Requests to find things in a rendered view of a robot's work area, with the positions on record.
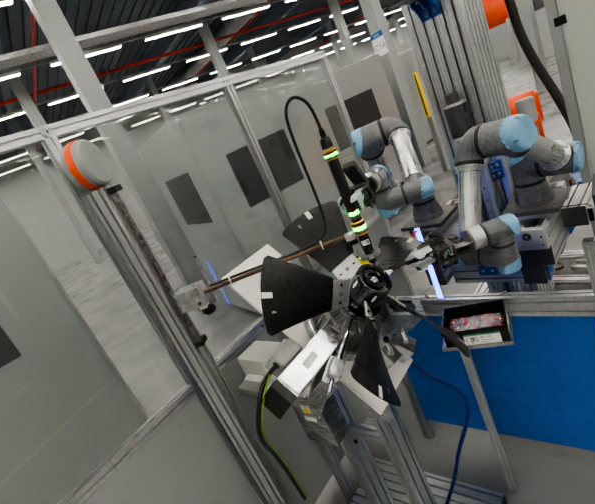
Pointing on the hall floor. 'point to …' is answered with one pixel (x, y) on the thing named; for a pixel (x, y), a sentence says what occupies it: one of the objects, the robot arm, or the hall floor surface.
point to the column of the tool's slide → (231, 411)
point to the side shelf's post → (337, 470)
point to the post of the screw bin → (489, 422)
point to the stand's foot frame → (463, 493)
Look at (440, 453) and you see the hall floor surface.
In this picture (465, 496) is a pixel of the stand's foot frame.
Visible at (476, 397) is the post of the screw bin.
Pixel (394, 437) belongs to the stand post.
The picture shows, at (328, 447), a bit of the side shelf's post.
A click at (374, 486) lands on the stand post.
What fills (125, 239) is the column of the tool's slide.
